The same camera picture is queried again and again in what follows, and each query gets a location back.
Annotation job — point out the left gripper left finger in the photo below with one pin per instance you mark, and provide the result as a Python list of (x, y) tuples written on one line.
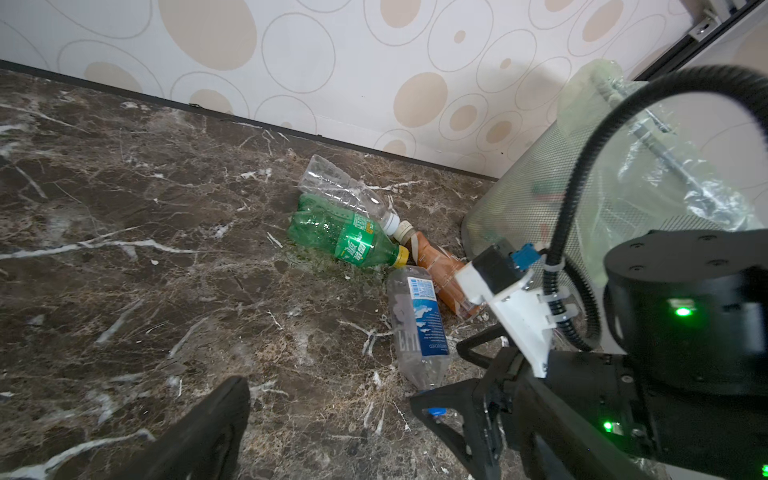
[(204, 444)]

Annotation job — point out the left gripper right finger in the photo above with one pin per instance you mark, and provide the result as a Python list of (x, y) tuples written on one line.
[(556, 442)]

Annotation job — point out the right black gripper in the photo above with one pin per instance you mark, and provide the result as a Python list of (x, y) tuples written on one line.
[(702, 409)]

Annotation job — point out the blue label water bottle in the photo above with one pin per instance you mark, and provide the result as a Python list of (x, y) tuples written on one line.
[(419, 338)]

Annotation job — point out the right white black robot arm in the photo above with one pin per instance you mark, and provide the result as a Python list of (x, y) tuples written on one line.
[(666, 289)]

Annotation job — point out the brown Nescafe bottle near bin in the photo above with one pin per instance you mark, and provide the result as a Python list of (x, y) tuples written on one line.
[(442, 268)]

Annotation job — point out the mesh bin with green liner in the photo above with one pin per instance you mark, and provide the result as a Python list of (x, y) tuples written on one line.
[(650, 176)]

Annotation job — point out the green Sprite bottle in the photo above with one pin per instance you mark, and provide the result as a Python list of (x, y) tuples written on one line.
[(345, 234)]

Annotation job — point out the clear crushed bottle white cap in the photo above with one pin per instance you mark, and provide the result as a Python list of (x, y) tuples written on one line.
[(325, 179)]

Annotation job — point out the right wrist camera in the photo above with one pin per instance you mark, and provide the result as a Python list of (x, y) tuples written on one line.
[(501, 278)]

